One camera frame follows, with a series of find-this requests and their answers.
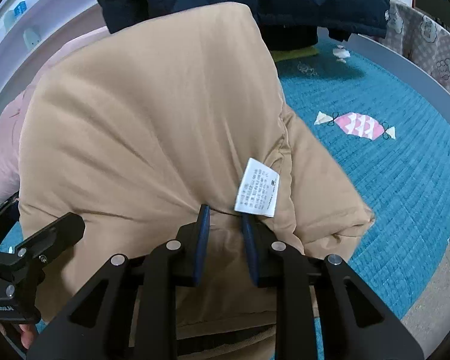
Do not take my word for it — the tan jacket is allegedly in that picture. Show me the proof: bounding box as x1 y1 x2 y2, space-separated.
19 2 374 359

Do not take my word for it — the person's left hand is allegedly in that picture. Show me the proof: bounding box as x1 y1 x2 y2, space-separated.
0 322 39 350

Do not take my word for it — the pink quilt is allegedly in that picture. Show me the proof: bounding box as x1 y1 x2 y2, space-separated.
0 27 110 205

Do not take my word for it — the teal quilted bed mat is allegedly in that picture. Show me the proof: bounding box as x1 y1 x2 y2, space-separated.
0 39 450 360

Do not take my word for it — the blue box on shelf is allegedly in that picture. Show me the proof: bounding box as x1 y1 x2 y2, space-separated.
13 1 27 17

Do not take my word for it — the checkered cartoon blanket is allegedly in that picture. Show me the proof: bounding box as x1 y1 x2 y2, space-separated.
376 2 450 94

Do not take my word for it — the lavender wall shelf unit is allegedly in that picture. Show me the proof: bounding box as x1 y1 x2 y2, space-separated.
0 0 105 114

